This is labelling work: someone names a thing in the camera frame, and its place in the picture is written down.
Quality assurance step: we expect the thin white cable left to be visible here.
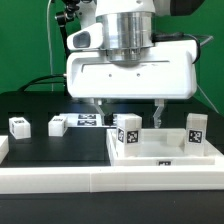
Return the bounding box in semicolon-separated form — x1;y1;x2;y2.
46;0;56;92

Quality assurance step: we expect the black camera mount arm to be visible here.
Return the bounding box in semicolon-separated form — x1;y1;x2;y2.
55;0;80;57

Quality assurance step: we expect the white marker base plate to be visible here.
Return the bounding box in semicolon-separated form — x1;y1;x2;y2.
60;113;114;127

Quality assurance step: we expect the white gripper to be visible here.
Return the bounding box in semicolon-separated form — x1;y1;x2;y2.
66;23;197;128

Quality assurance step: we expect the white U-shaped obstacle wall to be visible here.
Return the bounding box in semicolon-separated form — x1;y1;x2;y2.
0;133;224;195

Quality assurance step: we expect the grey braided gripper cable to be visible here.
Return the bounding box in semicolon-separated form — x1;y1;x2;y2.
151;31;215;64

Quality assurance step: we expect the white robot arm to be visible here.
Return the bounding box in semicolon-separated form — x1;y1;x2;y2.
66;0;204;128

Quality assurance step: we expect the black cable bundle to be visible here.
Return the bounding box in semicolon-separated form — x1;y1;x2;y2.
17;73;68;93

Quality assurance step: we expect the white square table top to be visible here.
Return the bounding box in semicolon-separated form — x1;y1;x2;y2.
106;129;224;166

